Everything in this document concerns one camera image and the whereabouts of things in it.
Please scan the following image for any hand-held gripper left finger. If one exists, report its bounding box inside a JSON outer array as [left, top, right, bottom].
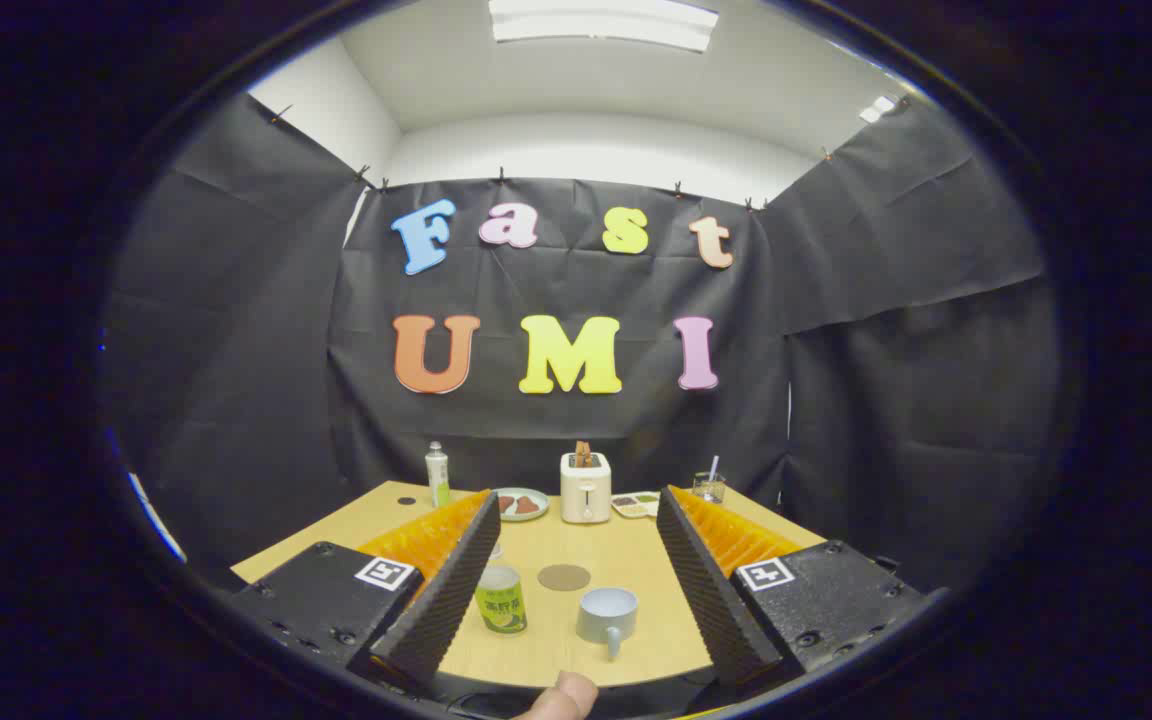
[[229, 488, 502, 691]]

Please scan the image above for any light blue cup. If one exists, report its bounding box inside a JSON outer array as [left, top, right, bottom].
[[576, 587, 639, 661]]

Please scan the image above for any wooden table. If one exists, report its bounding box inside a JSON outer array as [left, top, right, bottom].
[[231, 480, 827, 689]]

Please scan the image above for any cream toaster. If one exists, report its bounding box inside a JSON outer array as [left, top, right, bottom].
[[560, 452, 613, 525]]

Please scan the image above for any long ceiling light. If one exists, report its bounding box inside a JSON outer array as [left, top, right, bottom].
[[488, 0, 720, 53]]

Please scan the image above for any pale green plate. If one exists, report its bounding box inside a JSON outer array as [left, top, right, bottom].
[[493, 487, 550, 523]]

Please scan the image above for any black backdrop cloth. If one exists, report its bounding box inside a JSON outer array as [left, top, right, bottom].
[[101, 92, 1062, 591]]

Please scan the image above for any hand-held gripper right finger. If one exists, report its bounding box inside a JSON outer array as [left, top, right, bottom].
[[656, 485, 937, 689]]

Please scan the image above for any tall white green bottle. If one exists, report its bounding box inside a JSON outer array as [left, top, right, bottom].
[[425, 441, 451, 509]]

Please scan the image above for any green label juice bottle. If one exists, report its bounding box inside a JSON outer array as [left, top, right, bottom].
[[474, 536, 529, 635]]

